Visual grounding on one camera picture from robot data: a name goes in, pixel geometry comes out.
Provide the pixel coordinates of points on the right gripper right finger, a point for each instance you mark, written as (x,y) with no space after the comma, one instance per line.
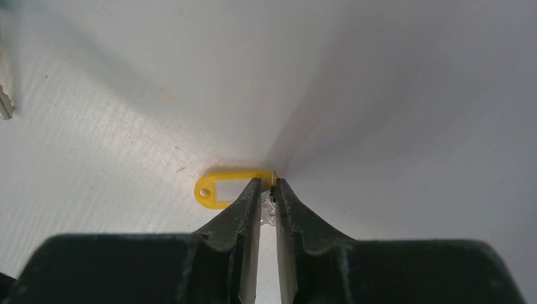
(320,264)

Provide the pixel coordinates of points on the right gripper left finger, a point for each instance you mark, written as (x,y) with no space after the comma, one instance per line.
(215,264)

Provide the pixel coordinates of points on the yellow tagged key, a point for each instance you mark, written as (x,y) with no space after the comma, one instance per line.
(217,190)

